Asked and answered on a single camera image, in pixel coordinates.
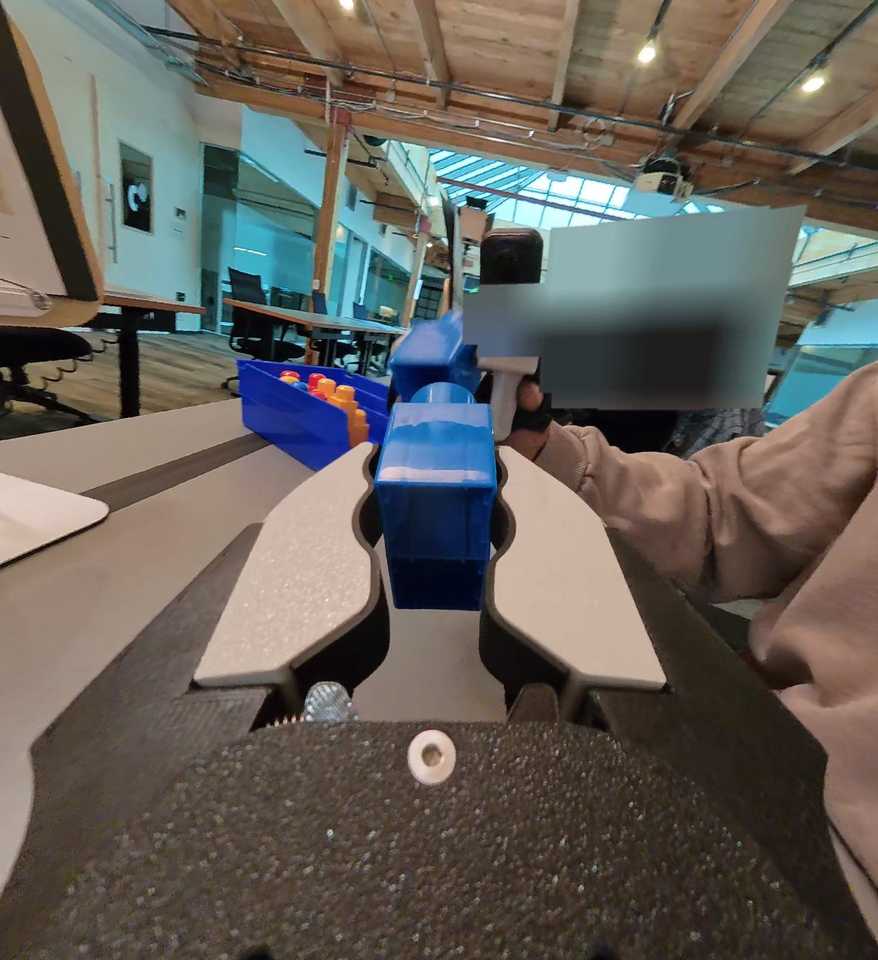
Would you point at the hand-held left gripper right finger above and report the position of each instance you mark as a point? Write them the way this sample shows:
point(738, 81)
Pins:
point(574, 592)

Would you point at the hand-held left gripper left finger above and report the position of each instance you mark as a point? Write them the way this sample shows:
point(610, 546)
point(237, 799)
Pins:
point(289, 592)

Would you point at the blue two-stud toy block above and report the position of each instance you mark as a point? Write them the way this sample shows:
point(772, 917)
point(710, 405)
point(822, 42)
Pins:
point(427, 349)

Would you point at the blue plastic bin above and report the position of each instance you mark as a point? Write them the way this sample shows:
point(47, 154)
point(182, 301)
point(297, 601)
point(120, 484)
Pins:
point(296, 427)

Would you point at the blue one-stud toy block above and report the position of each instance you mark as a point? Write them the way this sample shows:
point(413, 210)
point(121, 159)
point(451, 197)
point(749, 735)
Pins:
point(435, 487)

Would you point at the pile of assembled block steps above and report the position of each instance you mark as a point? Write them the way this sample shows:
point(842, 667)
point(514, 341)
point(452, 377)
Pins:
point(326, 390)

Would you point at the person's right hand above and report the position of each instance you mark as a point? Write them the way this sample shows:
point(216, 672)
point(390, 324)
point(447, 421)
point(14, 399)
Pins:
point(530, 391)

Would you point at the white ceiling projector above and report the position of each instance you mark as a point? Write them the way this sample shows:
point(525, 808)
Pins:
point(663, 180)

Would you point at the wooden-top desk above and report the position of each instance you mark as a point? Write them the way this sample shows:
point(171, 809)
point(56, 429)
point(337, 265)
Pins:
point(319, 319)
point(154, 306)

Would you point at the black office chair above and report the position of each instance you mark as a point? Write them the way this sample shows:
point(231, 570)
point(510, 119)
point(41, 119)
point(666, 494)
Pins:
point(248, 292)
point(19, 352)

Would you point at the white document stand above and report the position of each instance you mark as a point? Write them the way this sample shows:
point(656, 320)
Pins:
point(4, 517)

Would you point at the wooden support post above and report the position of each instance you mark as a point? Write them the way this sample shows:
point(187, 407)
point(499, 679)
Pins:
point(330, 210)

